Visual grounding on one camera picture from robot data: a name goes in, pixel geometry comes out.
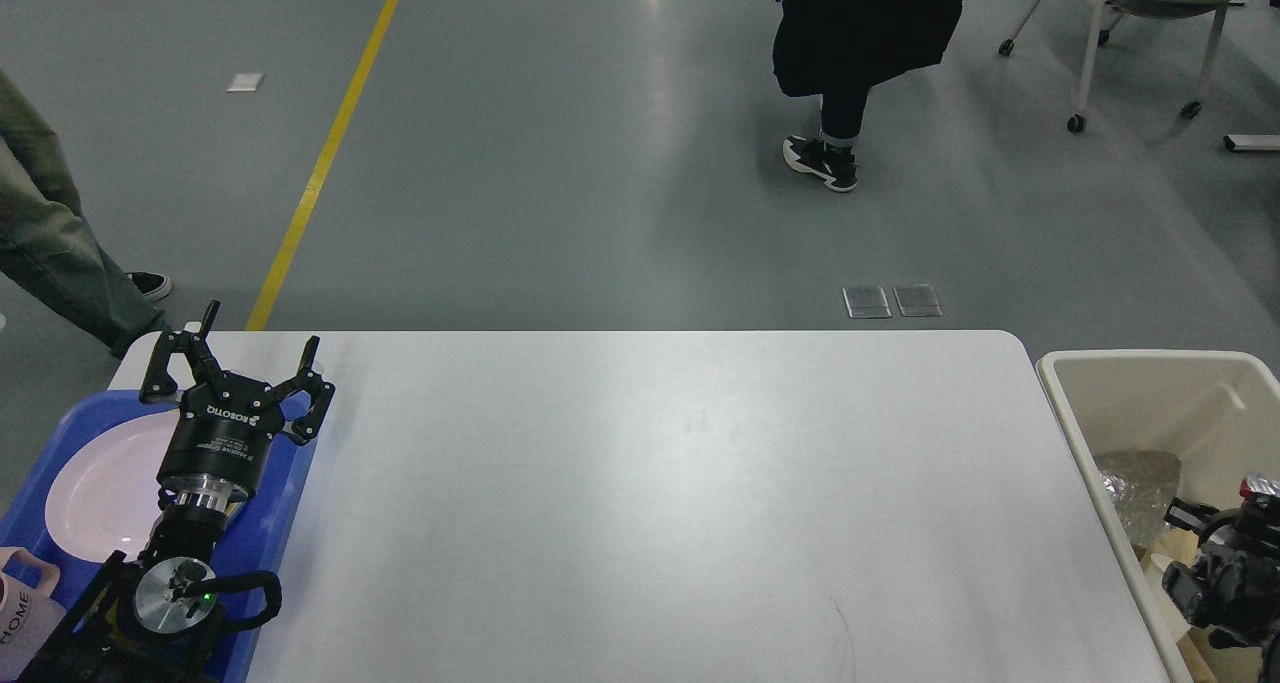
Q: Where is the left metal floor plate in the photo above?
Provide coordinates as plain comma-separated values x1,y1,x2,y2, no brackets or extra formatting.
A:
842,285,893,320

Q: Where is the aluminium foil sheet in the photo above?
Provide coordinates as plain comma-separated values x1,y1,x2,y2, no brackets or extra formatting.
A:
1093,450,1181,547

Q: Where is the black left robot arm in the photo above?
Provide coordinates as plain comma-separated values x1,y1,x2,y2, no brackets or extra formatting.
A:
15,301,337,682

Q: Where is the metal floor plate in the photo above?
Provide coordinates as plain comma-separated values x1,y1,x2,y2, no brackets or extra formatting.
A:
893,285,943,317
842,285,893,320

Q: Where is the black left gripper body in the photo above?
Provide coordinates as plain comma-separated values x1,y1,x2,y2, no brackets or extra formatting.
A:
156,399,285,504

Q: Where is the right metal floor plate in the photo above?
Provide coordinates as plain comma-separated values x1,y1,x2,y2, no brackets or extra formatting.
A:
893,285,943,317

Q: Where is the brown paper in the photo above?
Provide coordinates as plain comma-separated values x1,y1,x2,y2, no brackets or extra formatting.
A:
1140,530,1199,568

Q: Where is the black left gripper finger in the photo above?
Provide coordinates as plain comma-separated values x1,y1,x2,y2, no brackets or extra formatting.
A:
265,336,337,446
140,301,221,409

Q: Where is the beige plastic bin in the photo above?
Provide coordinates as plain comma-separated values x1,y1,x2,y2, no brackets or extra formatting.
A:
1036,349,1279,682

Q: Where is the grey bar on floor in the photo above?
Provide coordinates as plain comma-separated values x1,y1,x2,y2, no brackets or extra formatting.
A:
1222,133,1280,153

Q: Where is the brown paper bag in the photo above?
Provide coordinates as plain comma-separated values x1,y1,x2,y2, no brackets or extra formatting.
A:
1176,629,1219,683

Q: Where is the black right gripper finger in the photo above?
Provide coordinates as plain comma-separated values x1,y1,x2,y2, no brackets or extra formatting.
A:
1165,498,1240,540
1162,563,1242,650

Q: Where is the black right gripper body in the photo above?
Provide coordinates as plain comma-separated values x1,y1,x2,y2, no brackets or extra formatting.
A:
1196,506,1277,645

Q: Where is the pink plate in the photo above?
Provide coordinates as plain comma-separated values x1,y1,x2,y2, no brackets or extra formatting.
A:
44,411,178,563

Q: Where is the blue plastic tray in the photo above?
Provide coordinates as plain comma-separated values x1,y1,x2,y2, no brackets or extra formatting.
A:
0,388,323,683

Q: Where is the person in black coat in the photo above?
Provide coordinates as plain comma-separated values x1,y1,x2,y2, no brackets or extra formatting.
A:
771,0,965,194

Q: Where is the pink HOME mug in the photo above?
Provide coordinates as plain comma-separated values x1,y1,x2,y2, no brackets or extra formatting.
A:
1,546,67,682

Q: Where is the crushed red can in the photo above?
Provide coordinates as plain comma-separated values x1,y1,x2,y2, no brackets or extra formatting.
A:
1239,472,1279,506

